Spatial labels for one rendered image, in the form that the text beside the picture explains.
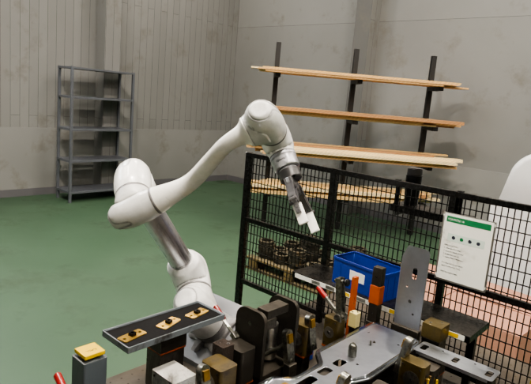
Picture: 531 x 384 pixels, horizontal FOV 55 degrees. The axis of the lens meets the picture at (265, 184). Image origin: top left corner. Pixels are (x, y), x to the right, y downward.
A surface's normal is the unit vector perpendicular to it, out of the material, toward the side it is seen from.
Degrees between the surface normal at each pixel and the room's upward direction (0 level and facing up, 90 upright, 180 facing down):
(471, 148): 90
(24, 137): 90
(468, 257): 90
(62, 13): 90
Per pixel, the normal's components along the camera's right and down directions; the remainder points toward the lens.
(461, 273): -0.67, 0.07
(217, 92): 0.73, 0.18
